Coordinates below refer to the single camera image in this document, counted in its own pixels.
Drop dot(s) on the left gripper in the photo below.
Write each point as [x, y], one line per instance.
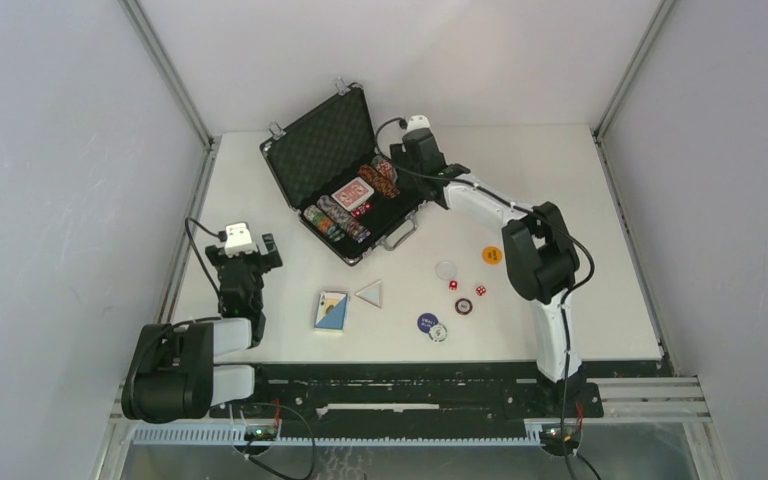
[265, 261]

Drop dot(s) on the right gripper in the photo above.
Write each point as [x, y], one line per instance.
[405, 176]

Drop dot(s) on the black aluminium poker case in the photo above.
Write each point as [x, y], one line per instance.
[322, 151]

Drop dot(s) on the clear round dealer button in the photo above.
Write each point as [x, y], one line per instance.
[446, 270]

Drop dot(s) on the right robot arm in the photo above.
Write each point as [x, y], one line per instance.
[545, 264]

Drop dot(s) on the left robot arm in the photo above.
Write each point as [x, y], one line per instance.
[173, 374]

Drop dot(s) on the red green chip stack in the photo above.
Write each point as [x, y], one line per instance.
[385, 168]

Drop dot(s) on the brown orange chip stack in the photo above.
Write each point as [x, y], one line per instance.
[378, 182]

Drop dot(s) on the red playing card deck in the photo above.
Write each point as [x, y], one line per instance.
[353, 194]

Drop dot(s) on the red dice in case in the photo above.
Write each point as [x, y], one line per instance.
[361, 209]

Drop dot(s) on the blue white card box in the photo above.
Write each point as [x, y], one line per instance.
[331, 311]

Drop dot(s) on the blue grey chip stack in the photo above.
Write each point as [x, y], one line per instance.
[343, 218]

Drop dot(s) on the orange big blind button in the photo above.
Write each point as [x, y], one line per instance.
[492, 255]

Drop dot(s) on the brown poker chip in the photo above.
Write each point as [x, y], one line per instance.
[463, 306]

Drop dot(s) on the blue small blind button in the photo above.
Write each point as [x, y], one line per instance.
[426, 321]

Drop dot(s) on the white grey poker chip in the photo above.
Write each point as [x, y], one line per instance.
[438, 333]

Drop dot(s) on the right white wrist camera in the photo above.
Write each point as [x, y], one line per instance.
[416, 122]

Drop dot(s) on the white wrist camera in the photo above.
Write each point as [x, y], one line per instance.
[416, 122]
[239, 240]

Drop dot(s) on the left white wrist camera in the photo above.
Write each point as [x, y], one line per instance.
[239, 240]

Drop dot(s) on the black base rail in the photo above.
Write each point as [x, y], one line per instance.
[416, 401]

